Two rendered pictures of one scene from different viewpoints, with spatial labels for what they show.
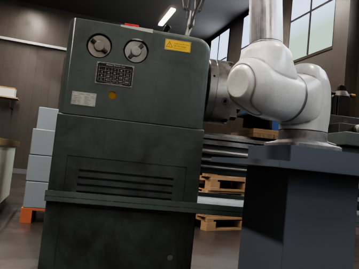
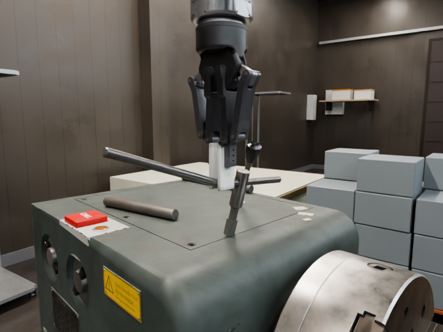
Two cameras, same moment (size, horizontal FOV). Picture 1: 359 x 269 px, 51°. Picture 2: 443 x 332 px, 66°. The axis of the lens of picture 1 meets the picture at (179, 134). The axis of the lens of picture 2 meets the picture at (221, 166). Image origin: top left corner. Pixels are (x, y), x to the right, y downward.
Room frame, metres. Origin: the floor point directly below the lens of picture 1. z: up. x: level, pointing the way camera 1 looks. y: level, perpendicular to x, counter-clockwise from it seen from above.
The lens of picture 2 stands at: (1.38, -0.41, 1.45)
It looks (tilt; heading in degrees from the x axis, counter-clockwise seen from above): 8 degrees down; 54
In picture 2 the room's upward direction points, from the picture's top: straight up
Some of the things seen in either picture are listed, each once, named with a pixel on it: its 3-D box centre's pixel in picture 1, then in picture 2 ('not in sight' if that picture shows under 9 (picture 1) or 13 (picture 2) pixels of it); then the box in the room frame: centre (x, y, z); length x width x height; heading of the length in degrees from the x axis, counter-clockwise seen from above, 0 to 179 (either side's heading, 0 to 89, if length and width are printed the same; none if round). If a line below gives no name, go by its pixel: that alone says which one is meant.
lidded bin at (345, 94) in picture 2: not in sight; (342, 95); (9.04, 4.86, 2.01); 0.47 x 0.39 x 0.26; 108
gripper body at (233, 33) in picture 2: not in sight; (221, 58); (1.68, 0.00, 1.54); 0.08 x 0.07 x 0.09; 98
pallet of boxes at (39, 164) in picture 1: (89, 165); (391, 224); (4.11, 0.95, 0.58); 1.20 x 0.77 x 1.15; 107
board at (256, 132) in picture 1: (269, 137); not in sight; (1.87, -0.45, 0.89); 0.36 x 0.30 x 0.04; 8
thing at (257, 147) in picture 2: (166, 29); (252, 152); (1.85, 0.12, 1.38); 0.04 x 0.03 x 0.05; 98
